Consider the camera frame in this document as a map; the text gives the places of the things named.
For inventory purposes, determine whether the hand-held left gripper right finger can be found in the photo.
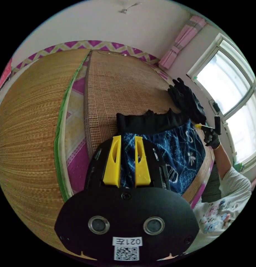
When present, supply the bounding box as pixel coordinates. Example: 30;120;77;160
134;136;151;186

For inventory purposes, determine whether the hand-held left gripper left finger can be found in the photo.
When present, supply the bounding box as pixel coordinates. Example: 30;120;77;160
103;135;122;186

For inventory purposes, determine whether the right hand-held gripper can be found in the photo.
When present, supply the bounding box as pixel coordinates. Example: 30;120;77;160
195;124;216;136

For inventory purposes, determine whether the dark blue patterned garment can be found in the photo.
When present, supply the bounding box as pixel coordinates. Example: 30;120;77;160
119;118;207;196

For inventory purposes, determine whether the person's right forearm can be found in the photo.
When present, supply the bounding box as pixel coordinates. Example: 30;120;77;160
212;144;233;180

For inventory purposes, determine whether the person's right hand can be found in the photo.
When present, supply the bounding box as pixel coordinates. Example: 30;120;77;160
204;129;222;150

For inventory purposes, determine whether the black garment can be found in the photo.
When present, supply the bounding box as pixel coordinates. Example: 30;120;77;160
116;108;191;134

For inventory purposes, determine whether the window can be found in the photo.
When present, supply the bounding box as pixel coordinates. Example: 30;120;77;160
187;33;256;174

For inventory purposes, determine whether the pink curtain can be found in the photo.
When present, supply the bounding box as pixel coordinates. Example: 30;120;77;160
159;16;208;70

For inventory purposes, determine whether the person's body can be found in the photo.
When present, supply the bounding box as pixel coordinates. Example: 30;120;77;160
191;164;253;252

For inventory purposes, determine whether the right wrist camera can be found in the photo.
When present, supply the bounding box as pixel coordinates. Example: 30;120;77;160
214;116;222;134

